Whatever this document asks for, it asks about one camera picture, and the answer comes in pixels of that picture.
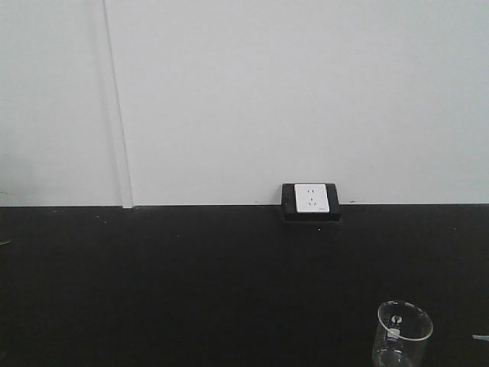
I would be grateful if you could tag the grey tool tip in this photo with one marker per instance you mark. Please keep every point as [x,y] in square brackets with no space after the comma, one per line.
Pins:
[481,337]

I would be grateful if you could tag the black socket mounting box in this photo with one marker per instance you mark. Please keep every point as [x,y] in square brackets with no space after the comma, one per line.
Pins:
[288,206]

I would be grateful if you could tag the white wall power socket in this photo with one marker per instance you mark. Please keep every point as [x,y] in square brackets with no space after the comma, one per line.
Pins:
[311,198]

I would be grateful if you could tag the clear glass beaker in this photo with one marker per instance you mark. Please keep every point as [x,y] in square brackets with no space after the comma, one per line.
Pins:
[403,331]

